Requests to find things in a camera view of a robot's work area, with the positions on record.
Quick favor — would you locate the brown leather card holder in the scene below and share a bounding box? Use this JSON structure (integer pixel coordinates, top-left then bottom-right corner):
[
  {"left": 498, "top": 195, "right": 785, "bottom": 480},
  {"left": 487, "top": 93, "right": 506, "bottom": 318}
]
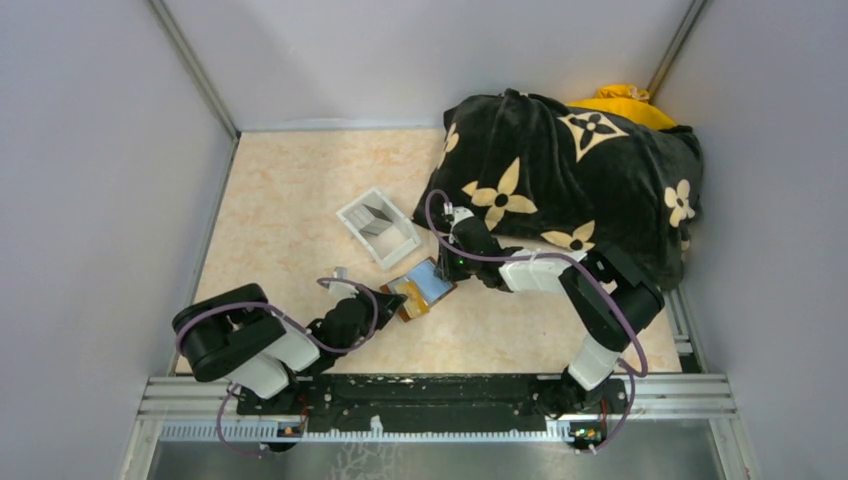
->
[{"left": 380, "top": 257, "right": 457, "bottom": 322}]

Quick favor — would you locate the white translucent plastic card box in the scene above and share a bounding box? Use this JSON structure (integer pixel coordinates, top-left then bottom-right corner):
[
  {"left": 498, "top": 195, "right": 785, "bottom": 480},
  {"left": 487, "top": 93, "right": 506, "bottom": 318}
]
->
[{"left": 336, "top": 188, "right": 422, "bottom": 271}]

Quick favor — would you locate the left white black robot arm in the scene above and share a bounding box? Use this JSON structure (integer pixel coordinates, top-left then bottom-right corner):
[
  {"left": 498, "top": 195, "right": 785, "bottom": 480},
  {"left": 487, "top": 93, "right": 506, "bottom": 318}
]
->
[{"left": 171, "top": 277, "right": 407, "bottom": 414}]

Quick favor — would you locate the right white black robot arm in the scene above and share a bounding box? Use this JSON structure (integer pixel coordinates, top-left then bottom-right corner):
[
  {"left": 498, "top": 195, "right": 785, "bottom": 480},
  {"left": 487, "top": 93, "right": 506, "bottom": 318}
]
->
[{"left": 439, "top": 208, "right": 664, "bottom": 412}]

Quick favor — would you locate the black floral plush blanket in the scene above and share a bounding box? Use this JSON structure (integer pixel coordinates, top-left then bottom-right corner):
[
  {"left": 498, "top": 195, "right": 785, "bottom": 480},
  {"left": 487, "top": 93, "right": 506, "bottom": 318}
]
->
[{"left": 426, "top": 89, "right": 705, "bottom": 290}]

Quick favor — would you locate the yellow cloth bundle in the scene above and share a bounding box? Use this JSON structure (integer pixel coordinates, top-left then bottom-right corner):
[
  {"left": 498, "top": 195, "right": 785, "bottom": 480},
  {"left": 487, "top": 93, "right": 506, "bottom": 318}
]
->
[{"left": 567, "top": 84, "right": 678, "bottom": 130}]

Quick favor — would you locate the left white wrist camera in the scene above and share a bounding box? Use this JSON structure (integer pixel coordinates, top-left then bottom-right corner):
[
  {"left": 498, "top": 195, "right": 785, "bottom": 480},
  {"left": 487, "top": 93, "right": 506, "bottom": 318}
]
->
[{"left": 326, "top": 267, "right": 358, "bottom": 301}]

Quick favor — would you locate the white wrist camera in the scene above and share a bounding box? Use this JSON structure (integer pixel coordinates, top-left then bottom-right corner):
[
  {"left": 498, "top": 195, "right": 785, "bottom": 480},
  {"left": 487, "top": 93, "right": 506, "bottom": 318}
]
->
[
  {"left": 443, "top": 202, "right": 475, "bottom": 230},
  {"left": 326, "top": 267, "right": 358, "bottom": 301}
]

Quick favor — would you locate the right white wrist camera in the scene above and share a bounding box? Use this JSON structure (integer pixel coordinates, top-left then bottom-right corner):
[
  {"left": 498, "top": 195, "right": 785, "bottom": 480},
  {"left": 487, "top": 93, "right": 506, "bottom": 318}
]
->
[{"left": 443, "top": 202, "right": 475, "bottom": 230}]

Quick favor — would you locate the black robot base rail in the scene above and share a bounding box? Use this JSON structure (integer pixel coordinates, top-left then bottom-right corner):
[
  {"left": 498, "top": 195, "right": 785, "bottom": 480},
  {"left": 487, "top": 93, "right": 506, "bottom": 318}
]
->
[{"left": 236, "top": 373, "right": 629, "bottom": 434}]

